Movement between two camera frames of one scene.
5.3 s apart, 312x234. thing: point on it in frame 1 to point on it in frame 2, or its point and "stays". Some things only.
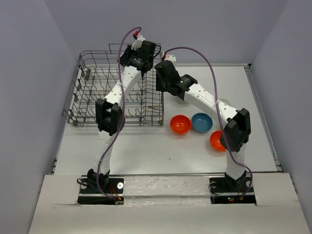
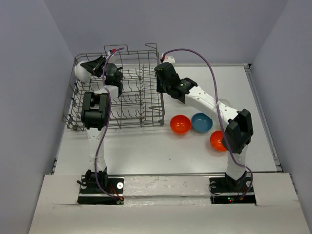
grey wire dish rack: [96, 73] stays
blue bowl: [202, 123] stays
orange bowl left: [180, 124] stays
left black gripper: [127, 51] to [93, 66]
